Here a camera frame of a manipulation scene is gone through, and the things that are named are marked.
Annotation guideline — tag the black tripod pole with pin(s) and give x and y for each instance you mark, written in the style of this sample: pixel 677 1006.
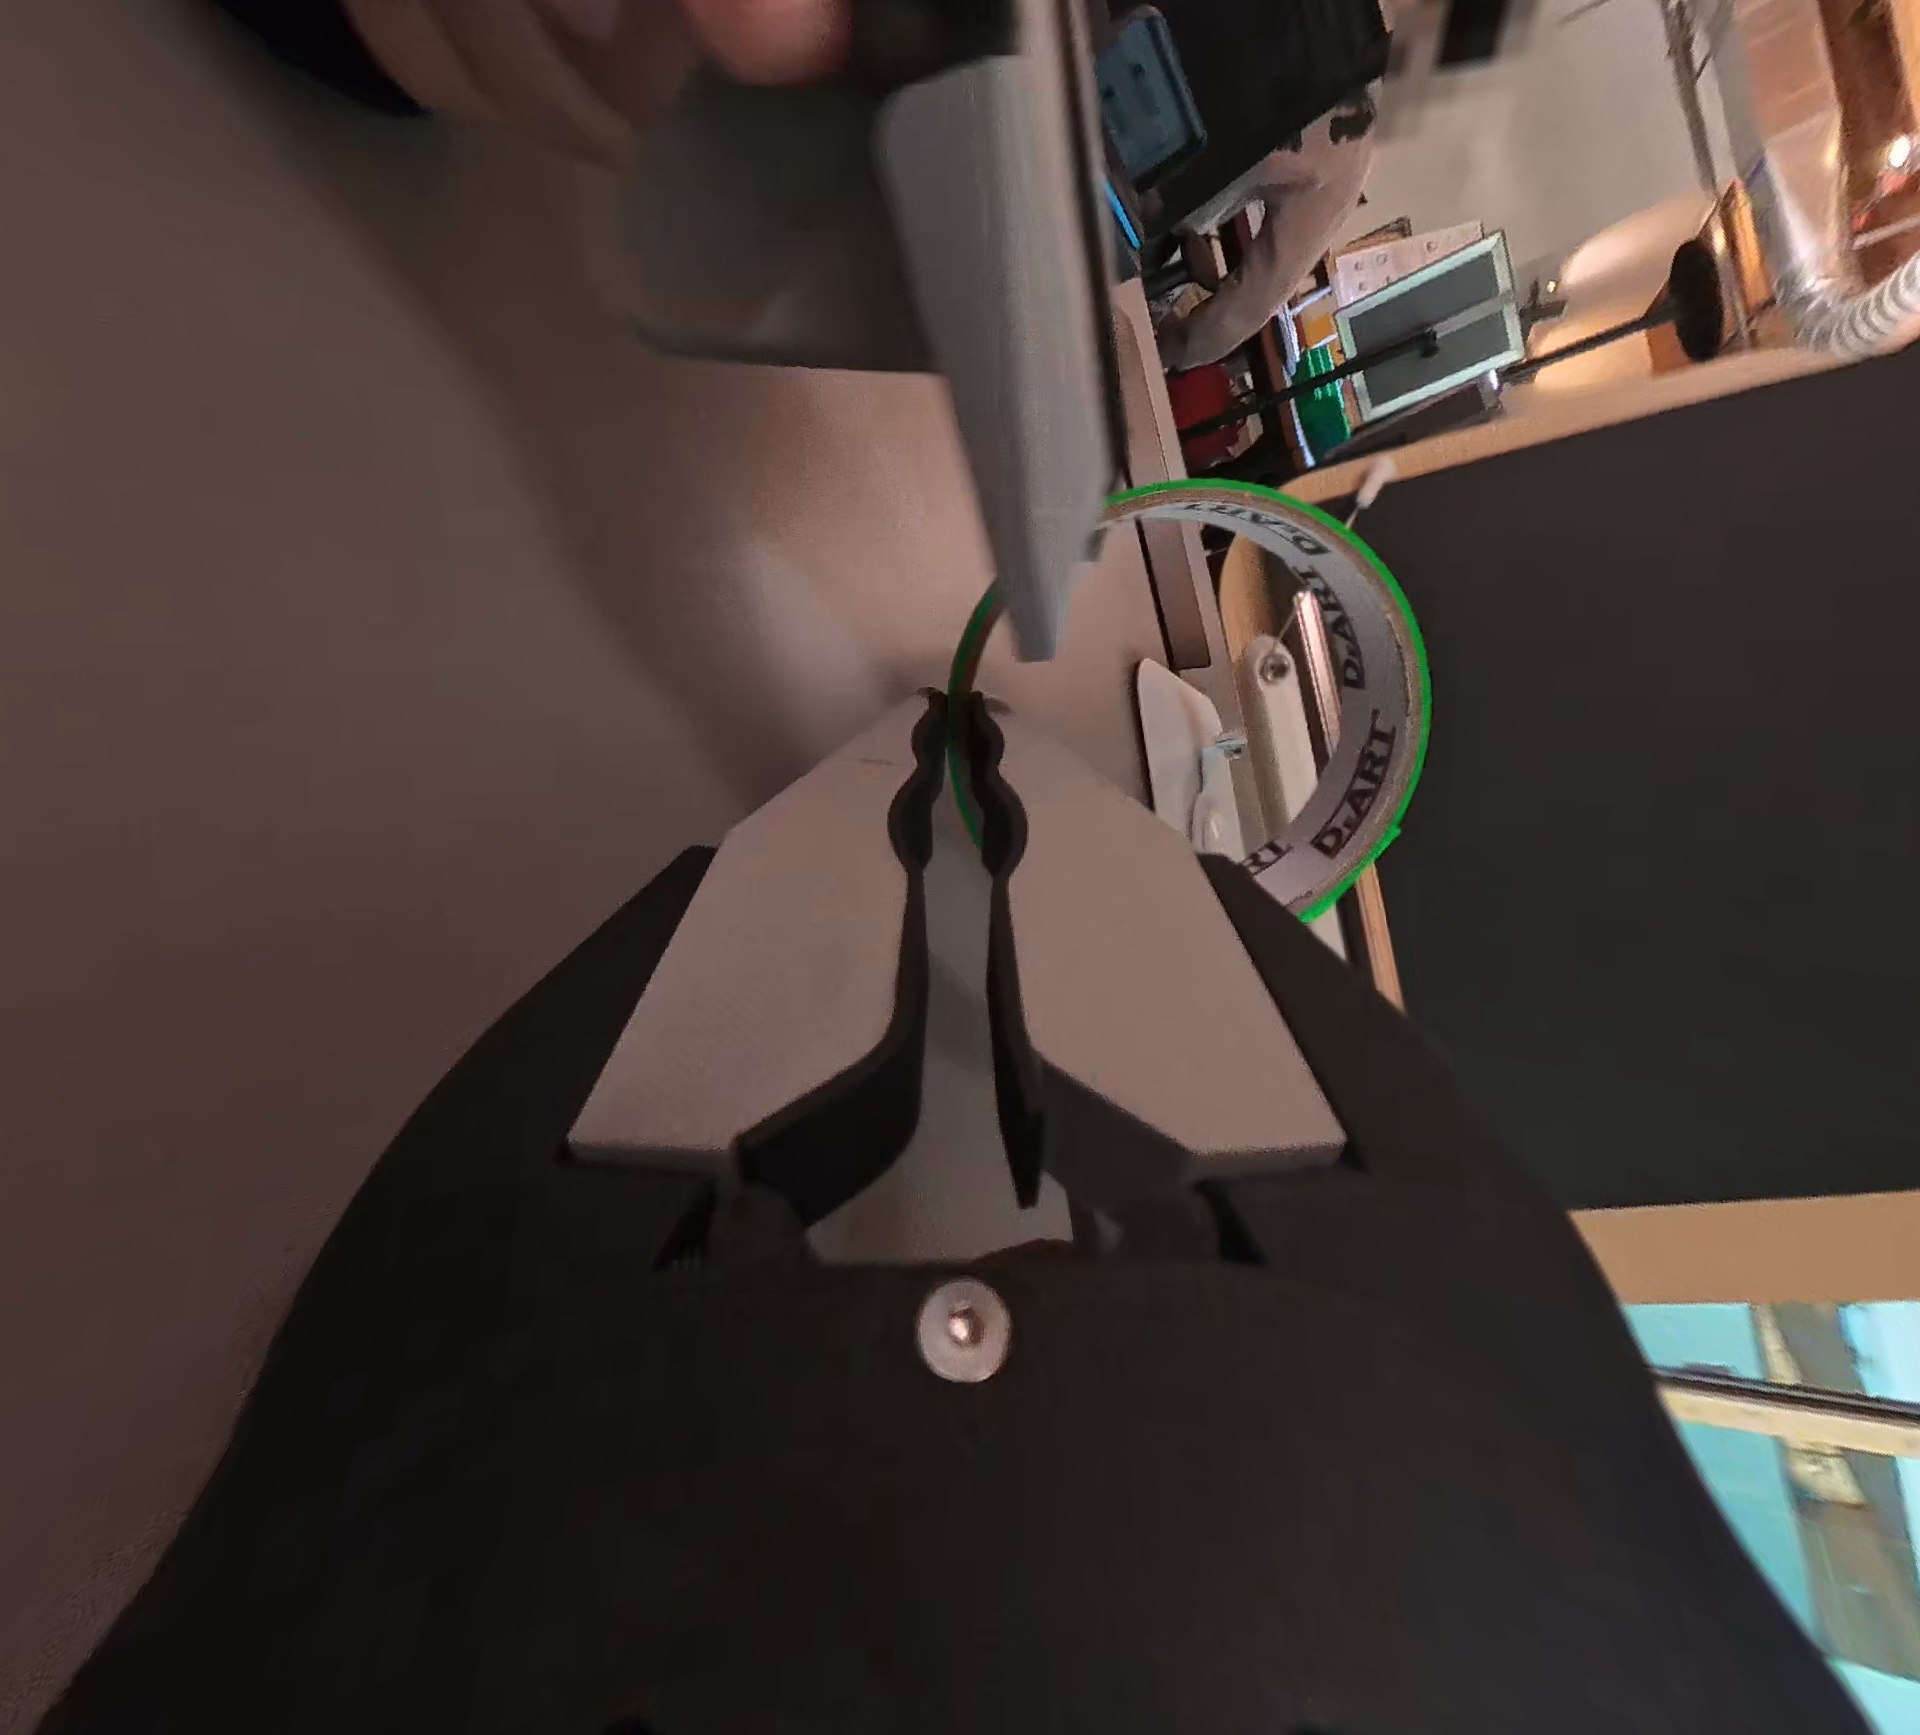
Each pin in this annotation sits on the black tripod pole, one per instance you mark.
pixel 1694 295

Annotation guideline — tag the storage rack with boxes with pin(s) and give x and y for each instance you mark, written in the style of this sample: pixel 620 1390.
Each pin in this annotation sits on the storage rack with boxes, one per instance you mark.
pixel 1770 41

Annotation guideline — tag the green tape roll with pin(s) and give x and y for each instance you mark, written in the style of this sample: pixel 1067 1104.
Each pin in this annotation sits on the green tape roll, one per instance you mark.
pixel 1372 716

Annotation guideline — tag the light framed grey panel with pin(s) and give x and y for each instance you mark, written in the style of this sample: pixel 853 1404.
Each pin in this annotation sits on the light framed grey panel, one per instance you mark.
pixel 1425 325

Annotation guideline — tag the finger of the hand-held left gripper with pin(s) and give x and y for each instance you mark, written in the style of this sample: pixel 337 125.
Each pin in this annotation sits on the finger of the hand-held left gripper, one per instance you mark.
pixel 1005 311
pixel 780 251

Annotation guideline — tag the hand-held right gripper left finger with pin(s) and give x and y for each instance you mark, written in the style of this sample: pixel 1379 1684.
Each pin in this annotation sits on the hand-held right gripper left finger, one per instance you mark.
pixel 750 1000

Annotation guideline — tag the white board stand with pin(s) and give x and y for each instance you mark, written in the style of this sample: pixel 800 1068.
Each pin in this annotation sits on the white board stand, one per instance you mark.
pixel 1184 746

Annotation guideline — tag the green bin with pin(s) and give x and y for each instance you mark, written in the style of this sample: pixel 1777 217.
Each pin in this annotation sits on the green bin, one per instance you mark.
pixel 1323 393

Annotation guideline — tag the black board with wooden frame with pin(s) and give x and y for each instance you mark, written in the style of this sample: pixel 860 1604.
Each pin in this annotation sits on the black board with wooden frame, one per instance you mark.
pixel 1650 790

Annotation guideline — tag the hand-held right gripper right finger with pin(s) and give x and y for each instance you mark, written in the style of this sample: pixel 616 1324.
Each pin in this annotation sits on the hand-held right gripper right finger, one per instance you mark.
pixel 1141 1000

